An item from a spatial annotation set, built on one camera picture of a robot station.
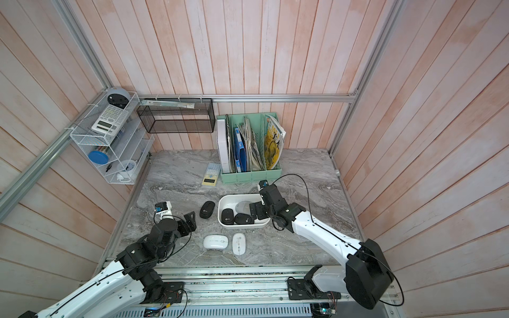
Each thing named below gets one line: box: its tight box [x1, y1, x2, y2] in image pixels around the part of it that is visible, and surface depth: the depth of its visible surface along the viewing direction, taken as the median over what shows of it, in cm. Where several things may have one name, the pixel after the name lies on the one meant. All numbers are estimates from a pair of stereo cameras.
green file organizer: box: [216, 111, 282, 185], surface depth 103 cm
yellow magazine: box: [264, 114, 287, 171], surface depth 103 cm
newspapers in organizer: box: [235, 116, 266, 172], surface depth 101 cm
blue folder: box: [233, 127, 248, 173], surface depth 99 cm
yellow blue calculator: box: [201, 162, 222, 187], surface depth 110 cm
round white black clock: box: [106, 87, 131, 110], surface depth 83 cm
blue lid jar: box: [87, 150, 110, 165], surface depth 78 cm
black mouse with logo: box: [220, 208, 234, 226], surface depth 94 cm
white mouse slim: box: [231, 232, 247, 256], surface depth 85 cm
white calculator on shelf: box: [90, 104, 130, 136], surface depth 79 cm
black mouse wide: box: [233, 213, 255, 225], surface depth 92 cm
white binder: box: [216, 118, 230, 173], surface depth 97 cm
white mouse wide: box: [202, 234, 230, 250], surface depth 85 cm
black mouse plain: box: [199, 200, 216, 220], surface depth 95 cm
